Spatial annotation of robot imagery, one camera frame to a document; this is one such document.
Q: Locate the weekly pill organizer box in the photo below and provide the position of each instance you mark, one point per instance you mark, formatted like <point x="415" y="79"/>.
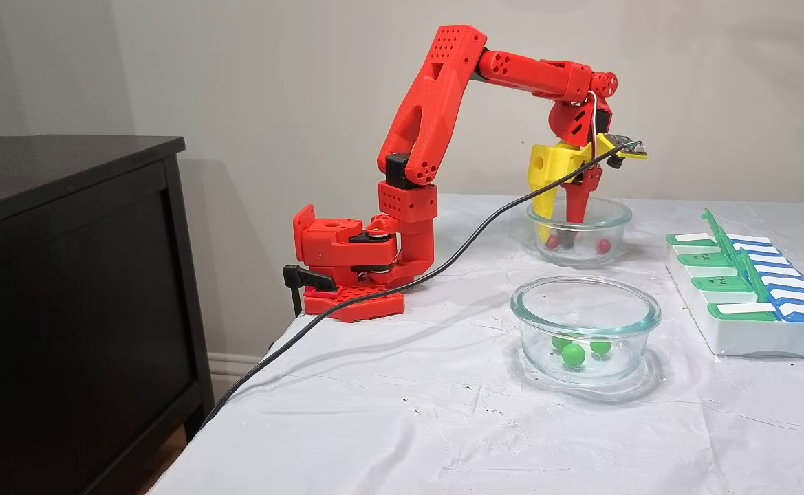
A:
<point x="745" y="337"/>

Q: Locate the green ball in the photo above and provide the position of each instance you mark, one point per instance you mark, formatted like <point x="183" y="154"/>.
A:
<point x="559" y="340"/>
<point x="573" y="354"/>
<point x="600" y="346"/>

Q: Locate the white tablecloth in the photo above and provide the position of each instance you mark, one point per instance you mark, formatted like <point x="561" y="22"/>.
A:
<point x="408" y="426"/>

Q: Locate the red ball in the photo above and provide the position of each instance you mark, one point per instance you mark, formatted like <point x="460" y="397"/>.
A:
<point x="551" y="240"/>
<point x="603" y="245"/>

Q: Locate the black wooden cabinet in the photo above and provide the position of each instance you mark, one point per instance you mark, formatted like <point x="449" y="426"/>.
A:
<point x="64" y="309"/>

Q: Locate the white baseboard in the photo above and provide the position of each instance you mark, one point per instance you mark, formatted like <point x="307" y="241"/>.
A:
<point x="230" y="368"/>

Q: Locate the clear glass bowl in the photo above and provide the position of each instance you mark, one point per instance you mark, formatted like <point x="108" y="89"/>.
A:
<point x="611" y="227"/>
<point x="539" y="344"/>

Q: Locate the camera board on yellow mount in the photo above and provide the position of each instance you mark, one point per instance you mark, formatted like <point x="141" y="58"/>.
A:
<point x="622" y="148"/>

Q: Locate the black table clamp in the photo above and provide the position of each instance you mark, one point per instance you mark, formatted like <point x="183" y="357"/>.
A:
<point x="305" y="277"/>

